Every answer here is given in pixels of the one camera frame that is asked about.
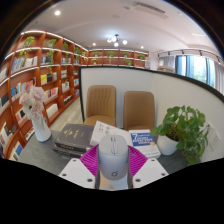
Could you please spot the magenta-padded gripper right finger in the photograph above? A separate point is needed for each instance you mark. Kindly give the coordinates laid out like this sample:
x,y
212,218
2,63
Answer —
x,y
146,171

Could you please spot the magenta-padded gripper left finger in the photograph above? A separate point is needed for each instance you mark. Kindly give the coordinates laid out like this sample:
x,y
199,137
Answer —
x,y
80,171

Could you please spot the white computer mouse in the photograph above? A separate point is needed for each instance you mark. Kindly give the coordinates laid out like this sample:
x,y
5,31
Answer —
x,y
113,160

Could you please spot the thick dark hardcover book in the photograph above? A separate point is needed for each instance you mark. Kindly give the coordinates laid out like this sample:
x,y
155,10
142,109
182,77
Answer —
x,y
65,151
75,135

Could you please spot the blue and white book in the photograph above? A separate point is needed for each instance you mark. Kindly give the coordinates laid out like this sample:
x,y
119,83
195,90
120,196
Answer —
x,y
145,140

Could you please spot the green plant in white pot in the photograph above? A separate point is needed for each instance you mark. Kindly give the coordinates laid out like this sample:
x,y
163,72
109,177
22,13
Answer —
x,y
166,145

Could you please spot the white paperback book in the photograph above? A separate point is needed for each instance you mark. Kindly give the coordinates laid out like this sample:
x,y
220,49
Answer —
x,y
103,130

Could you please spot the white vase with pink flowers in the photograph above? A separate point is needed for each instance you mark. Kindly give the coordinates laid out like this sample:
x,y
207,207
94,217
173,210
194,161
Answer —
x,y
41,130

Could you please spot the tan upholstered chair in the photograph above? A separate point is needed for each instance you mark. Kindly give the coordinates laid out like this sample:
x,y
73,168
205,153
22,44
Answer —
x,y
139,110
100,103

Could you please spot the orange wooden bookshelf unit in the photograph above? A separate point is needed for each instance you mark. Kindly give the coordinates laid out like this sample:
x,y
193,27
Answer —
x,y
23,73

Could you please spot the grey sheer curtain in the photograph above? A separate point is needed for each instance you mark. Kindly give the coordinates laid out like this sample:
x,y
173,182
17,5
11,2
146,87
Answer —
x,y
220,78

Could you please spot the ceiling spotlight cluster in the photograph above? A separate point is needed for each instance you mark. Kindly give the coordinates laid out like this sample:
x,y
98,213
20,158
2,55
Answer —
x,y
116,40

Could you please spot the ceiling air vent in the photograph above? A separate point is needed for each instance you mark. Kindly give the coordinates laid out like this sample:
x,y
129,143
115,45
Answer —
x,y
150,9

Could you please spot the white wall socket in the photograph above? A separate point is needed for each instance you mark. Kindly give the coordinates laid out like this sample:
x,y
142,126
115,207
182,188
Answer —
x,y
214,138

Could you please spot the window with blue frame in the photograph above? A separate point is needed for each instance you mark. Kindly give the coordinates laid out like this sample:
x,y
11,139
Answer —
x,y
196,68

